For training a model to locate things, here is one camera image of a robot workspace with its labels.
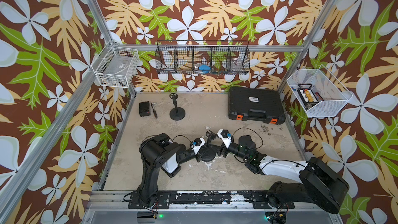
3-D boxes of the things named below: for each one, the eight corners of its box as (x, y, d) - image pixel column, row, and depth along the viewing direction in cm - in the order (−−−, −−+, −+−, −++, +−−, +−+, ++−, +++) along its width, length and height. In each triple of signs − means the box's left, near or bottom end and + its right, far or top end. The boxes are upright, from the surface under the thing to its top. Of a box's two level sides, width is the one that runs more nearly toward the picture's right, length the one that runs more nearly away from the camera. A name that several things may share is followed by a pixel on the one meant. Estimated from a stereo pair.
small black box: (141, 117, 108) (139, 113, 104) (140, 106, 114) (139, 102, 111) (150, 115, 109) (149, 112, 105) (150, 104, 115) (148, 100, 112)
